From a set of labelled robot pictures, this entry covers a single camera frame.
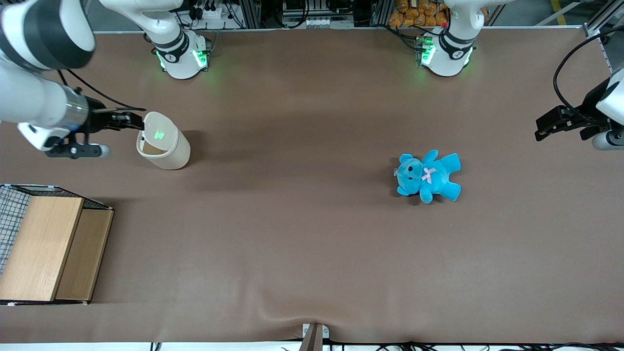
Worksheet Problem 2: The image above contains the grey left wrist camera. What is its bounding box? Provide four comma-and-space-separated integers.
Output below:
592, 131, 624, 151

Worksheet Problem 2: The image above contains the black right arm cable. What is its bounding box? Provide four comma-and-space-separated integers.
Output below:
58, 68, 147, 112

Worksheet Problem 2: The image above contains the wooden shelf rack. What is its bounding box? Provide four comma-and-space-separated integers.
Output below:
0, 184, 115, 306

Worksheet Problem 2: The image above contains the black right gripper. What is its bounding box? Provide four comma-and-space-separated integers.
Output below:
85, 97, 146, 136

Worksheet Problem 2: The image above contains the blue teddy bear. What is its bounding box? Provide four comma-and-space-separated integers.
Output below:
395, 150, 462, 204

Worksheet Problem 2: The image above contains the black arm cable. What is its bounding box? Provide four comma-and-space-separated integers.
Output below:
553, 31, 624, 123
58, 68, 147, 112

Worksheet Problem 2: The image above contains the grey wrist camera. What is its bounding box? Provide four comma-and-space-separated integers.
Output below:
592, 131, 624, 151
45, 133, 111, 159

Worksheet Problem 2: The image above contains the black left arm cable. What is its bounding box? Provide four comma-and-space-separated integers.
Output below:
553, 31, 624, 123

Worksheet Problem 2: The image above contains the cream lidded trash can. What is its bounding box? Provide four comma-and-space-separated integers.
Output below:
136, 111, 191, 171

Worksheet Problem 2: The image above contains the brown table mat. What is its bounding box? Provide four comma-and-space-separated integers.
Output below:
0, 27, 624, 345

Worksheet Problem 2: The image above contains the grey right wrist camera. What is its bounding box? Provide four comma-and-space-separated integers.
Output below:
45, 133, 111, 159

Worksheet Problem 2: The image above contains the orange plush toys pile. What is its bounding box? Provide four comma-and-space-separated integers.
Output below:
388, 0, 450, 28

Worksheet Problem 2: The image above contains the metal table clamp bracket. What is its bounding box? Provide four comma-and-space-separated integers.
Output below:
298, 323, 330, 351

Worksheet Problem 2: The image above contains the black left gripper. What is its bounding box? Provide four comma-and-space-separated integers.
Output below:
534, 77, 614, 142

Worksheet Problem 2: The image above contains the black wire mesh panel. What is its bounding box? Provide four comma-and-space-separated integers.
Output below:
0, 185, 31, 273

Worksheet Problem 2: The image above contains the white power strip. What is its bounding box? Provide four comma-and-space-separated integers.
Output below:
193, 4, 226, 21

